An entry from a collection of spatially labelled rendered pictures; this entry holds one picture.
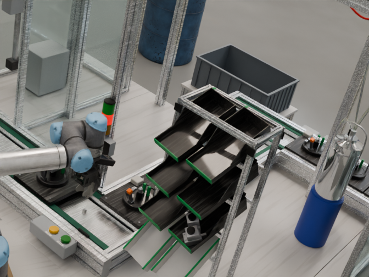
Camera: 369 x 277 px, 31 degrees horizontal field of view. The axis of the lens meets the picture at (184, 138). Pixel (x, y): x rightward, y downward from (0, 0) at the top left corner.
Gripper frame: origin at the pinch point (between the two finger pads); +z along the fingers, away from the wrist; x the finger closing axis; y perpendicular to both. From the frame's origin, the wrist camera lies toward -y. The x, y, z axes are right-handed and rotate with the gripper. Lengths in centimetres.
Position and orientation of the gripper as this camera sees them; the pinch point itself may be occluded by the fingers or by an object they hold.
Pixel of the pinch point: (88, 194)
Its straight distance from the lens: 251.4
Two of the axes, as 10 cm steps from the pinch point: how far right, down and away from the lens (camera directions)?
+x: 7.6, 4.8, -4.4
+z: -2.1, 8.2, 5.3
